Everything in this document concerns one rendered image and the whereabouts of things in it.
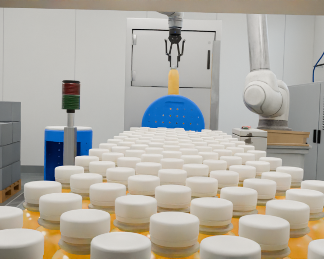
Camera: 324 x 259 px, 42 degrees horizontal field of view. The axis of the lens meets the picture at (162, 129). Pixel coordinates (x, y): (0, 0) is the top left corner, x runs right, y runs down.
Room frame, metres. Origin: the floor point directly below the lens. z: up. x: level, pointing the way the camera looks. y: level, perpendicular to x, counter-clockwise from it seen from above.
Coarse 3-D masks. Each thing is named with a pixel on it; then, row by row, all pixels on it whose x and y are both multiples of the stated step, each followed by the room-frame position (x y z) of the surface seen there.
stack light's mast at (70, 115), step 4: (64, 80) 1.45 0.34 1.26; (68, 80) 1.45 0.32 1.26; (72, 80) 1.45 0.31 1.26; (68, 112) 1.46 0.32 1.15; (72, 112) 1.46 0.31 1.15; (68, 116) 1.47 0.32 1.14; (72, 116) 1.47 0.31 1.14; (68, 120) 1.47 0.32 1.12; (72, 120) 1.47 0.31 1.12; (68, 124) 1.47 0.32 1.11; (72, 124) 1.47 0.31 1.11
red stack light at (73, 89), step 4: (64, 84) 1.45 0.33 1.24; (68, 84) 1.44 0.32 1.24; (72, 84) 1.44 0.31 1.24; (76, 84) 1.45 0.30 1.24; (80, 84) 1.48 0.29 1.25; (64, 88) 1.45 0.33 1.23; (68, 88) 1.44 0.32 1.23; (72, 88) 1.44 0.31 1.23; (76, 88) 1.45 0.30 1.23; (80, 88) 1.48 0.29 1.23; (64, 92) 1.45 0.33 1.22; (68, 92) 1.44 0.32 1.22; (72, 92) 1.45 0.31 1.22; (76, 92) 1.45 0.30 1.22
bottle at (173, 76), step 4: (172, 68) 2.65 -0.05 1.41; (176, 68) 2.66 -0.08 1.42; (172, 72) 2.64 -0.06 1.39; (176, 72) 2.64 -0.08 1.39; (168, 76) 2.66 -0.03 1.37; (172, 76) 2.64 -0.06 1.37; (176, 76) 2.64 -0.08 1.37; (168, 80) 2.67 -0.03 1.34; (172, 80) 2.64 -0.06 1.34; (176, 80) 2.64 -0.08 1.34; (168, 84) 2.66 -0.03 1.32; (172, 84) 2.64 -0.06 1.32; (176, 84) 2.64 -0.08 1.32; (168, 88) 2.66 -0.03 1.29; (172, 88) 2.64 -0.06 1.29; (176, 88) 2.65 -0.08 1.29; (168, 92) 2.66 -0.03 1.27; (172, 92) 2.64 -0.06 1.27; (176, 92) 2.65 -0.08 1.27
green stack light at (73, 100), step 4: (64, 96) 1.45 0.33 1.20; (68, 96) 1.44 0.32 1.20; (72, 96) 1.44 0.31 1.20; (76, 96) 1.45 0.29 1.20; (64, 100) 1.45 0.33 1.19; (68, 100) 1.44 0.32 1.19; (72, 100) 1.45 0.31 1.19; (76, 100) 1.45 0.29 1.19; (64, 104) 1.45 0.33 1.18; (68, 104) 1.44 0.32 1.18; (72, 104) 1.45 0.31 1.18; (76, 104) 1.45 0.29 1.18; (64, 108) 1.45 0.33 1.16; (68, 108) 1.44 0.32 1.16; (72, 108) 1.45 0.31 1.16; (76, 108) 1.45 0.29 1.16
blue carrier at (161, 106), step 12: (168, 96) 1.90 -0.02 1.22; (180, 96) 1.90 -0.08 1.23; (156, 108) 2.77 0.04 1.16; (168, 108) 1.90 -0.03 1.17; (180, 108) 1.90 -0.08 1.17; (192, 108) 1.90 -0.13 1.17; (144, 120) 1.90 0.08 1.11; (156, 120) 1.90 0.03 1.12; (168, 120) 1.90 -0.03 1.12; (180, 120) 1.90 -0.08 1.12; (192, 120) 1.90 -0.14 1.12
